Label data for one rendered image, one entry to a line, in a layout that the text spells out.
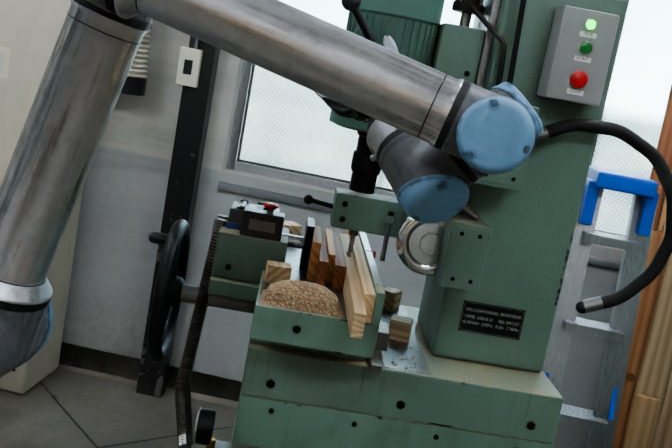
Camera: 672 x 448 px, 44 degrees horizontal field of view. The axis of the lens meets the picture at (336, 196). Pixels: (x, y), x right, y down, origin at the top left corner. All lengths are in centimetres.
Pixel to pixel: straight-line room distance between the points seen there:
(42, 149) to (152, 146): 184
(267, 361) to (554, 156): 64
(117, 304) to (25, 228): 196
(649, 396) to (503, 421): 129
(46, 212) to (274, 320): 40
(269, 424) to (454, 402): 33
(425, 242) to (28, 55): 175
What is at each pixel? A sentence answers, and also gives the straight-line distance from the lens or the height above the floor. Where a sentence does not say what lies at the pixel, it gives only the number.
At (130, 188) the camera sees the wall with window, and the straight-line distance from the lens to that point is 316.
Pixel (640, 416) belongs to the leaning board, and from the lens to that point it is 284.
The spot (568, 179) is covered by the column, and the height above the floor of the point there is 118.
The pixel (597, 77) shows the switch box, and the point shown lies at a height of 137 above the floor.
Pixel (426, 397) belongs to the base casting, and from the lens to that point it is 155.
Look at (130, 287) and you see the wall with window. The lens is 323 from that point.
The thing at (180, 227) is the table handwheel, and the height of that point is 95.
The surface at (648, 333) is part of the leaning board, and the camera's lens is 285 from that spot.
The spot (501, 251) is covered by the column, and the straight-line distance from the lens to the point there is 161.
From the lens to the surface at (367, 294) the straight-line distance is 140.
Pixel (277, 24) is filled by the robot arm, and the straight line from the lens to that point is 104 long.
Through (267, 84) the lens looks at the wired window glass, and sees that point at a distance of 307.
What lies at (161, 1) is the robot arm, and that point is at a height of 135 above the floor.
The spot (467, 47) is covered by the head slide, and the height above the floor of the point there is 138.
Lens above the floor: 131
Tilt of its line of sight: 9 degrees down
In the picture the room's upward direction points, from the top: 11 degrees clockwise
